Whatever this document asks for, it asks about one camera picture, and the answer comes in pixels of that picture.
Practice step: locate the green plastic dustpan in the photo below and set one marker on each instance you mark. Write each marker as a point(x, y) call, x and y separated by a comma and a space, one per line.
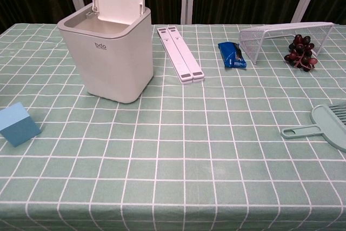
point(328, 125)

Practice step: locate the white folding laptop stand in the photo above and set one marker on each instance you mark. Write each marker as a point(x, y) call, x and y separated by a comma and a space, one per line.
point(181, 55)

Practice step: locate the green checkered tablecloth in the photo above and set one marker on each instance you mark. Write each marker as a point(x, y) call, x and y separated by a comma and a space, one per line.
point(173, 147)

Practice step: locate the green hand brush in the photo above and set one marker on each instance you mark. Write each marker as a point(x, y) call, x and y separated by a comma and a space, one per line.
point(340, 113)

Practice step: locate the blue foam cube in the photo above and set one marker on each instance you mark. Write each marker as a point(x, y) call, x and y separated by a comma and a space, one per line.
point(19, 125)

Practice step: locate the blue snack packet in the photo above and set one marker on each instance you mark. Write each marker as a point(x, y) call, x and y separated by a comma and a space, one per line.
point(232, 55)

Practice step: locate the dark red grape bunch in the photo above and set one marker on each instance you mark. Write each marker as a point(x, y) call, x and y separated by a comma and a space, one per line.
point(301, 51)

